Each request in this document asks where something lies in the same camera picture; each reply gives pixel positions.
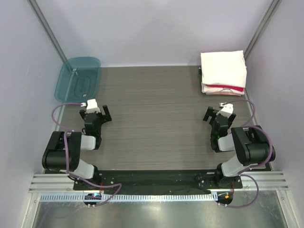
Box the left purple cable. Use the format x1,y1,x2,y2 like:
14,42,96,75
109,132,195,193
51,102,122,206

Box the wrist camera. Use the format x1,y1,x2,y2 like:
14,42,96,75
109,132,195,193
216,103,234,118
80,99,101,114

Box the purple cable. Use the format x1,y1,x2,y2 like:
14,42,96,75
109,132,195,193
219,99,273,209
51,102,122,206

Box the teal plastic bin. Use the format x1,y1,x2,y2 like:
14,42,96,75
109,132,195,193
54,57,101,103

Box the folded pink t-shirt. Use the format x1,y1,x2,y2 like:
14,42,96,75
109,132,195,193
208,85,244,92

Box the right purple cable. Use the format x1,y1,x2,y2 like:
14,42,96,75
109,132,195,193
219,99,273,209

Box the white t-shirt red print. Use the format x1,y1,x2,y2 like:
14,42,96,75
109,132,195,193
200,50,247,88

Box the folded white t-shirt stack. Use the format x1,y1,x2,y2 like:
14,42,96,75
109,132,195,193
201,83,244,96

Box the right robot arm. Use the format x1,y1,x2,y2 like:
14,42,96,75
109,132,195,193
200,104,276,189

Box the white slotted cable duct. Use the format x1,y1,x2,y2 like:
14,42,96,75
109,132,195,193
40,192,218,203

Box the aluminium rail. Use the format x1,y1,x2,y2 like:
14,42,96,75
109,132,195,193
28,171,289,193

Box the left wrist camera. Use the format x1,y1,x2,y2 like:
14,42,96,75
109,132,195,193
80,99,101,114

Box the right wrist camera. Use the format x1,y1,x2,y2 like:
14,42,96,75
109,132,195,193
216,103,234,118

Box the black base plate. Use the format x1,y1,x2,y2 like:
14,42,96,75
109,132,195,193
73,170,243,190

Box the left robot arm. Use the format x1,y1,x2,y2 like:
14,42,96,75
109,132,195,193
42,102,112,190

